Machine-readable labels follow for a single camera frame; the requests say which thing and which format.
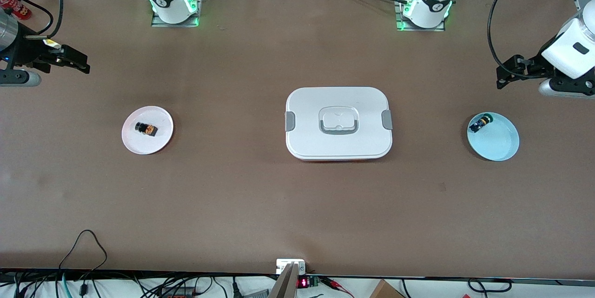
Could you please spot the pink round plate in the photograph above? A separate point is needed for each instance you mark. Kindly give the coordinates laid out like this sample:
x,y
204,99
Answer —
x,y
139,142

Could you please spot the red digit display module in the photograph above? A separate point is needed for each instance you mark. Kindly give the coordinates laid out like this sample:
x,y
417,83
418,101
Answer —
x,y
303,283

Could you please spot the yellow open carton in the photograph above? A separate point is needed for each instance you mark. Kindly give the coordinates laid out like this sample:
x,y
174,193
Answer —
x,y
51,44

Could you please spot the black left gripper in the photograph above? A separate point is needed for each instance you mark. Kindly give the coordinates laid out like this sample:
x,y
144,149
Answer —
x,y
533,68

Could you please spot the red clip lead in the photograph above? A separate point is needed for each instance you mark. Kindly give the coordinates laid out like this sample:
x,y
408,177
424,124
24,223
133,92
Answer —
x,y
332,282

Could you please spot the orange push button switch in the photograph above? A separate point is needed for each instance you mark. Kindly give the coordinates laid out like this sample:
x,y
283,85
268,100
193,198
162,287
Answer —
x,y
148,129

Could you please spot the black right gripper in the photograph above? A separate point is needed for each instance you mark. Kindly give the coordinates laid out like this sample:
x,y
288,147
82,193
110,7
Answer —
x,y
23,50

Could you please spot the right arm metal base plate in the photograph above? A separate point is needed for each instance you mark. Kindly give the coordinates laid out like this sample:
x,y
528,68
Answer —
x,y
176,24

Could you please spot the small white device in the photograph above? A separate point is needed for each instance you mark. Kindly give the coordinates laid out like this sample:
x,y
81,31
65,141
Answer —
x,y
283,265

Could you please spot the red drink can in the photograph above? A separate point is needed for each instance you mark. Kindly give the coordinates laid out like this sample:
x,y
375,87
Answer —
x,y
16,7

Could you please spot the brown cardboard box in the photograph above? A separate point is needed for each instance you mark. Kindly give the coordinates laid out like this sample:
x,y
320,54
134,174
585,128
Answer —
x,y
385,291

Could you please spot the grey metal bar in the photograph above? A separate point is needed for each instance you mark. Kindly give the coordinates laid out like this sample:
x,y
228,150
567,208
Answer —
x,y
284,286

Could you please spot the white lidded box grey latches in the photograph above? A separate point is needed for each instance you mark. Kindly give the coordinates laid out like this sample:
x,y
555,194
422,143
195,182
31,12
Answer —
x,y
307,135

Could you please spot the light blue round plate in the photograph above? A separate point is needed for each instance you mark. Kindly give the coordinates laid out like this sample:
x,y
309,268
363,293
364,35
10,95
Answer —
x,y
497,142

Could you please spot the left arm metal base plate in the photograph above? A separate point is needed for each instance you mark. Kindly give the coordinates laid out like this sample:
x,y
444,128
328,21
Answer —
x,y
420,29

